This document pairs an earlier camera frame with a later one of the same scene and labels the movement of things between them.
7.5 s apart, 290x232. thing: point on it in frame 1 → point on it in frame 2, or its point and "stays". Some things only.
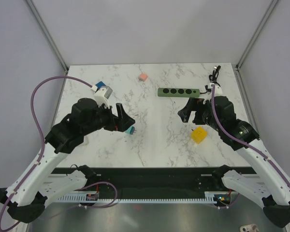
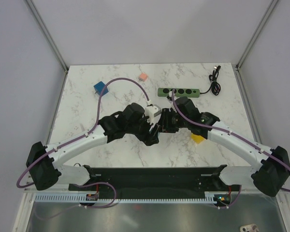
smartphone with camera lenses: x=252 y=227 stays
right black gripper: x=193 y=104 → x=164 y=121
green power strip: x=179 y=92 stays
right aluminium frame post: x=240 y=62 stays
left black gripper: x=119 y=123 → x=152 y=138
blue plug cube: x=100 y=84 stays
